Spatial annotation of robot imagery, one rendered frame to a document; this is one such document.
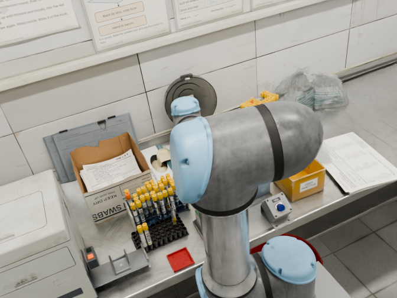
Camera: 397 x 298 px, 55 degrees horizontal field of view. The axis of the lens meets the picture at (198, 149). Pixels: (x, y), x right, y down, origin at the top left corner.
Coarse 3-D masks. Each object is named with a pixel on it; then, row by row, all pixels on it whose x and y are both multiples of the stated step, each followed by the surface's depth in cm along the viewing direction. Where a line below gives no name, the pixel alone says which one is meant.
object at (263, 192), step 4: (264, 184) 133; (268, 184) 134; (260, 188) 133; (264, 188) 134; (268, 188) 135; (260, 192) 134; (264, 192) 135; (268, 192) 136; (256, 196) 134; (260, 196) 135; (264, 196) 135; (268, 196) 135; (256, 200) 134; (260, 200) 134; (252, 204) 133
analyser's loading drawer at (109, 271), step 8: (144, 248) 116; (120, 256) 116; (128, 256) 117; (136, 256) 116; (144, 256) 116; (104, 264) 115; (112, 264) 111; (128, 264) 114; (136, 264) 114; (144, 264) 114; (96, 272) 114; (104, 272) 113; (112, 272) 113; (120, 272) 112; (128, 272) 112; (96, 280) 111; (104, 280) 111; (112, 280) 112
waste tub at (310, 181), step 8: (312, 168) 137; (320, 168) 132; (296, 176) 141; (304, 176) 127; (312, 176) 129; (320, 176) 130; (280, 184) 136; (288, 184) 130; (296, 184) 128; (304, 184) 129; (312, 184) 131; (320, 184) 133; (288, 192) 132; (296, 192) 130; (304, 192) 132; (312, 192) 133; (296, 200) 132
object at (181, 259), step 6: (174, 252) 120; (180, 252) 120; (186, 252) 120; (168, 258) 118; (174, 258) 119; (180, 258) 118; (186, 258) 118; (192, 258) 117; (174, 264) 117; (180, 264) 117; (186, 264) 116; (192, 264) 116; (174, 270) 115
